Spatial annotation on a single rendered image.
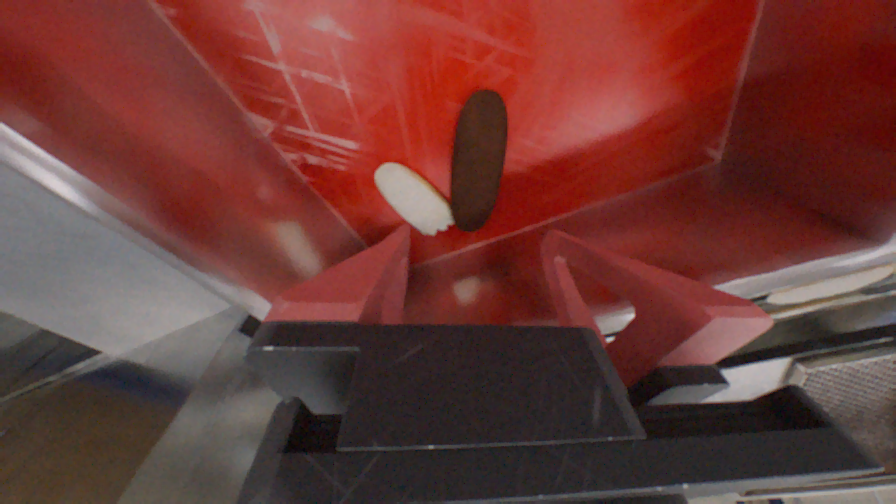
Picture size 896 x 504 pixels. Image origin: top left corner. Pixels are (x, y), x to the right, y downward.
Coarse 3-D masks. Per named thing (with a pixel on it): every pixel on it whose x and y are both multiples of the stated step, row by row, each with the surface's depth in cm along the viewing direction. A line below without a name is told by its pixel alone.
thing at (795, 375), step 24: (816, 360) 27; (840, 360) 26; (864, 360) 25; (888, 360) 27; (816, 384) 30; (840, 384) 30; (864, 384) 29; (888, 384) 29; (864, 408) 33; (888, 408) 32; (888, 432) 35; (888, 456) 40; (840, 480) 46; (864, 480) 45; (888, 480) 44
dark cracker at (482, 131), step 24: (480, 96) 15; (480, 120) 15; (504, 120) 16; (456, 144) 16; (480, 144) 16; (504, 144) 16; (456, 168) 17; (480, 168) 17; (456, 192) 18; (480, 192) 18; (456, 216) 19; (480, 216) 19
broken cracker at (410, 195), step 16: (384, 176) 18; (400, 176) 18; (416, 176) 18; (384, 192) 19; (400, 192) 19; (416, 192) 18; (432, 192) 19; (400, 208) 19; (416, 208) 19; (432, 208) 19; (448, 208) 20; (416, 224) 21; (432, 224) 20
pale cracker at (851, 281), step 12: (888, 264) 22; (840, 276) 23; (852, 276) 22; (864, 276) 22; (876, 276) 22; (792, 288) 24; (804, 288) 23; (816, 288) 23; (828, 288) 23; (840, 288) 23; (852, 288) 23; (768, 300) 25; (780, 300) 25; (792, 300) 25; (804, 300) 24
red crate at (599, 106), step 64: (192, 0) 12; (256, 0) 12; (320, 0) 12; (384, 0) 12; (448, 0) 12; (512, 0) 12; (576, 0) 12; (640, 0) 12; (704, 0) 12; (256, 64) 14; (320, 64) 14; (384, 64) 14; (448, 64) 14; (512, 64) 14; (576, 64) 14; (640, 64) 14; (704, 64) 14; (320, 128) 16; (384, 128) 16; (448, 128) 16; (512, 128) 17; (576, 128) 17; (640, 128) 17; (704, 128) 17; (320, 192) 19; (448, 192) 20; (512, 192) 20; (576, 192) 20
